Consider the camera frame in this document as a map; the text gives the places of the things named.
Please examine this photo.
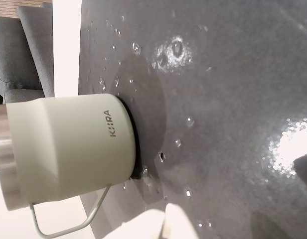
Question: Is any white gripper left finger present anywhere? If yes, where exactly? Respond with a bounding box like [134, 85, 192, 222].
[140, 202, 204, 239]

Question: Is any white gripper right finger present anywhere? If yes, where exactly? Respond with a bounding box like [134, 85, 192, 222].
[292, 151, 307, 180]

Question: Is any pale green metal cup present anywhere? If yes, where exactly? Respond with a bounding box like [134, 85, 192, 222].
[5, 93, 139, 237]

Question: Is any black table mat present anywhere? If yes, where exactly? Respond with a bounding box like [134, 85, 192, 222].
[78, 0, 307, 239]

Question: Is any white cylindrical object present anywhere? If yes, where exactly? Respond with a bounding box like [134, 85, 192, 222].
[0, 135, 29, 212]

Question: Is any grey fabric chair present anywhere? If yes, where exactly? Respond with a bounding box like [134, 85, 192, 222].
[0, 16, 46, 105]
[17, 1, 55, 98]

